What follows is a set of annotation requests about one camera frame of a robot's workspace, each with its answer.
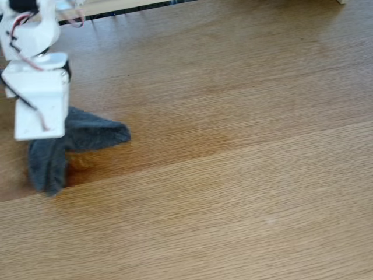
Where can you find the grey cleaning cloth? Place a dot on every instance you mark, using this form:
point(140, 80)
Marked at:
point(93, 134)

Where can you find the white wooden shelf stand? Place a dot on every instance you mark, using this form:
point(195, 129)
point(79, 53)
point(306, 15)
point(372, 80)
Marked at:
point(122, 6)

